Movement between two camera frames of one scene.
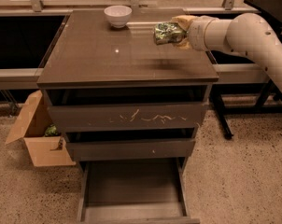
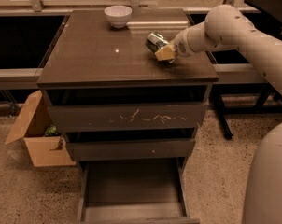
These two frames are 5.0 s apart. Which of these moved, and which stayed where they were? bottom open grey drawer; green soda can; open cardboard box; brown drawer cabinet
Moved: green soda can
Stayed: bottom open grey drawer; open cardboard box; brown drawer cabinet
